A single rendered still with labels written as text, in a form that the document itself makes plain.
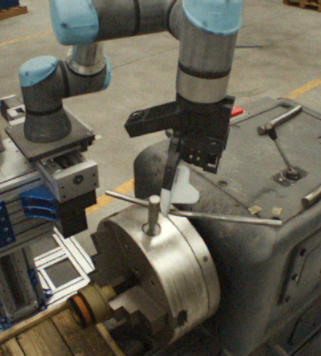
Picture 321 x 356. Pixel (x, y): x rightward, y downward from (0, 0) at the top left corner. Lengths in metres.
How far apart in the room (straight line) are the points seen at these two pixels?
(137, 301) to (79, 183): 0.49
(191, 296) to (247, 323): 0.19
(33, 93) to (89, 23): 0.68
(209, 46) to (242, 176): 0.47
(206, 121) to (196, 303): 0.39
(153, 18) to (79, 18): 0.11
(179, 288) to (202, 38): 0.48
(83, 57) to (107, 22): 0.61
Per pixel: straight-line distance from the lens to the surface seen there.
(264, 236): 0.81
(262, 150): 1.05
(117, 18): 0.57
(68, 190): 1.23
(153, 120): 0.63
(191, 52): 0.55
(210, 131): 0.62
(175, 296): 0.81
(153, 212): 0.78
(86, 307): 0.87
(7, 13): 7.76
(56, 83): 1.22
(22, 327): 1.13
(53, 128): 1.26
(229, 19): 0.53
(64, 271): 2.15
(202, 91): 0.57
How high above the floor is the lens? 1.81
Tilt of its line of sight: 37 degrees down
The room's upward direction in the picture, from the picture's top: straight up
